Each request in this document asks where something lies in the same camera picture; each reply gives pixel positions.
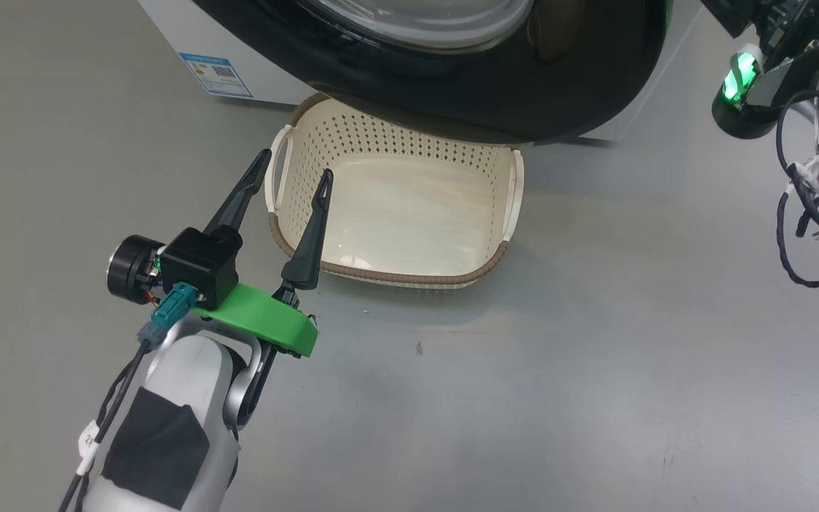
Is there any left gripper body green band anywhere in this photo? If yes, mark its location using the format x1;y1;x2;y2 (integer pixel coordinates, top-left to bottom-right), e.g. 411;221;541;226
106;235;319;358

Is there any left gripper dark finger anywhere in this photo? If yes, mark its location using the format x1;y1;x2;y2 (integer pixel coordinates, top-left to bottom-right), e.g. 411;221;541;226
281;169;335;292
203;149;272;235

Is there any black glass washing machine door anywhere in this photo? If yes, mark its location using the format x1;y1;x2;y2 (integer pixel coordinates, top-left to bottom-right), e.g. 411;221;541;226
193;0;670;144

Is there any cream perforated laundry basket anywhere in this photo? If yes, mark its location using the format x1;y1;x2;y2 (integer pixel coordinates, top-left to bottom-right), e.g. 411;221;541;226
265;92;525;290

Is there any white washing machine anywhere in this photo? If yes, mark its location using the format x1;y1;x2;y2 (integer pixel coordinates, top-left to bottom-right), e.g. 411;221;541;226
138;0;702;146

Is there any blue energy label sticker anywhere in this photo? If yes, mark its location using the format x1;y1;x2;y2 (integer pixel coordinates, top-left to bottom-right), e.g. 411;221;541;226
179;51;254;99

